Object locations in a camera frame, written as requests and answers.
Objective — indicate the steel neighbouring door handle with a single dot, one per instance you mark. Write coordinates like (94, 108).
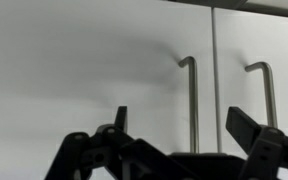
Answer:
(269, 91)

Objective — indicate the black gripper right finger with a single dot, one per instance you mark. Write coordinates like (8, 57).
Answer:
(266, 147)

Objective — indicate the steel cabinet door handle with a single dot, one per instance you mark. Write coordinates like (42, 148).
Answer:
(190, 62)

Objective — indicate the white neighbouring cabinet door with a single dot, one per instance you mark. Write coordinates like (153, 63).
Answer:
(243, 38)

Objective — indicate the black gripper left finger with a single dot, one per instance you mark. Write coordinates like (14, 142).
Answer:
(122, 156)

